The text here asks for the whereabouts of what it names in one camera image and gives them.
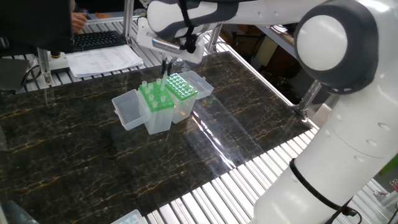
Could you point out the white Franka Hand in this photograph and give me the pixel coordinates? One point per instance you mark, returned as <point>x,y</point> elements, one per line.
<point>143,34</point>

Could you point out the clear tip box green rack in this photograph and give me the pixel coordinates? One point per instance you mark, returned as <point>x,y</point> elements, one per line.
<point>183,112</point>
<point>158,123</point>

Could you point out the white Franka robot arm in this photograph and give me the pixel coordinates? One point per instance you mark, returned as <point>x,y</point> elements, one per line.
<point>321,43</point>

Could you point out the bare person hand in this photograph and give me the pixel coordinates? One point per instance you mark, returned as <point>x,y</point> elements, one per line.
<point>77,21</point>

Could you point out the white paper stack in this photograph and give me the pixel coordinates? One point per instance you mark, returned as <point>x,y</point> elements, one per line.
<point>99,60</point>

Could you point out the black keyboard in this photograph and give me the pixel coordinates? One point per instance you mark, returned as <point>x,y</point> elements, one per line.
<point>96,40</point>

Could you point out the small orange object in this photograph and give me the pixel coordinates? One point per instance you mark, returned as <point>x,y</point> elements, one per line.
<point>102,15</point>

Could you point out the beige cardboard panel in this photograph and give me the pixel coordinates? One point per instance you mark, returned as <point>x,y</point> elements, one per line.
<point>265,53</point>

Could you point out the white stand base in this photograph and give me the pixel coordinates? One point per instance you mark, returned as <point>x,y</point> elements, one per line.
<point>60,63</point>

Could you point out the black marble pattern board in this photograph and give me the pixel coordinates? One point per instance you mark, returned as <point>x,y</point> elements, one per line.
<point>93,174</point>

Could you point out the black computer monitor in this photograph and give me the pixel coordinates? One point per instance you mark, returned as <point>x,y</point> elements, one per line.
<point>31,25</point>

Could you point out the diagonal aluminium strut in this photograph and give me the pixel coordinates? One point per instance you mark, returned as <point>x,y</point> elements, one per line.
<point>308,99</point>

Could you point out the black flat box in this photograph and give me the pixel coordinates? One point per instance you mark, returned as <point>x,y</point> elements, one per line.
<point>12,74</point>

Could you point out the clear tip box blue rack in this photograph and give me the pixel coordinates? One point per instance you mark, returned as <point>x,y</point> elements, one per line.
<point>129,219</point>

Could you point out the grey rounded object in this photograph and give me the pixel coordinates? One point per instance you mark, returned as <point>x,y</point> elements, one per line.
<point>15,216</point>

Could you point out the green flat object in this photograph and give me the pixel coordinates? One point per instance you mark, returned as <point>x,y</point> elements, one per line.
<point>391,166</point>

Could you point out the tall aluminium frame post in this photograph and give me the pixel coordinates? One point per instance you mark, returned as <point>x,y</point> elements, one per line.
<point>128,18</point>

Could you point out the grey metal shelf rail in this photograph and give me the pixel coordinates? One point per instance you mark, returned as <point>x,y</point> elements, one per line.
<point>276,39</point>

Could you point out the short aluminium frame post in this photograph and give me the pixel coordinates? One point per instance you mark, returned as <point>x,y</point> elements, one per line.
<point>44,65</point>

